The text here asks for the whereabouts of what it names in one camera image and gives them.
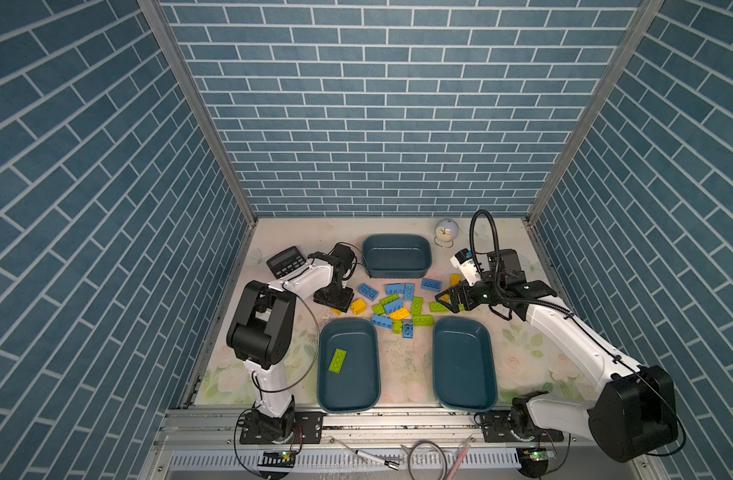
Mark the green lego brick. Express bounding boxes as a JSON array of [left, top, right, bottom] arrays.
[[379, 294, 401, 306]]

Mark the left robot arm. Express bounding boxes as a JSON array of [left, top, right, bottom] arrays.
[[226, 242, 358, 443]]

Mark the blue lego brick long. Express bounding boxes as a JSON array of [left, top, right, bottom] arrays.
[[385, 283, 405, 296]]

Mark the back teal container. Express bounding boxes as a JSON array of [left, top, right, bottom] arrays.
[[362, 234, 432, 279]]

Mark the yellow small lego brick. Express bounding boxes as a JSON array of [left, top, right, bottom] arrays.
[[388, 307, 411, 321]]

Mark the small white clock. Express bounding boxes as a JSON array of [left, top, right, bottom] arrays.
[[433, 218, 459, 249]]

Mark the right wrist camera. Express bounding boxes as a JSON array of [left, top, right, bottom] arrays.
[[450, 248, 481, 286]]

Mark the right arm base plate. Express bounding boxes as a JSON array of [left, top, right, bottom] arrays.
[[473, 409, 564, 444]]

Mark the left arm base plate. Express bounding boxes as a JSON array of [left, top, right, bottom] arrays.
[[238, 410, 324, 445]]

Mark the right teal container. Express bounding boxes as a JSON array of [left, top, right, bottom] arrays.
[[432, 317, 498, 412]]

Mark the green lego plate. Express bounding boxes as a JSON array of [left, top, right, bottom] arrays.
[[328, 348, 346, 374], [410, 297, 423, 317], [428, 302, 449, 312], [412, 315, 435, 327]]

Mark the left teal container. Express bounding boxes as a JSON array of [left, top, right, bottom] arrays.
[[316, 318, 381, 414]]

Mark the blue lego plate upside-down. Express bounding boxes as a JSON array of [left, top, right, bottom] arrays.
[[420, 278, 442, 293]]

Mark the green lego plate upright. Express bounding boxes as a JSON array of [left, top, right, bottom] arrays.
[[410, 297, 423, 317]]

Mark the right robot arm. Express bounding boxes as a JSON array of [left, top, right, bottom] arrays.
[[436, 209, 688, 463]]

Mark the blue lego plate narrow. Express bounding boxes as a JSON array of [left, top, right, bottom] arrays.
[[403, 283, 415, 302]]

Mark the teal container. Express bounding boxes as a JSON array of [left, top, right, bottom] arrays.
[[316, 318, 381, 414], [362, 234, 432, 279], [432, 317, 498, 412]]

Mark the black calculator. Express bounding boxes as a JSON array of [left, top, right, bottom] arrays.
[[266, 246, 306, 279]]

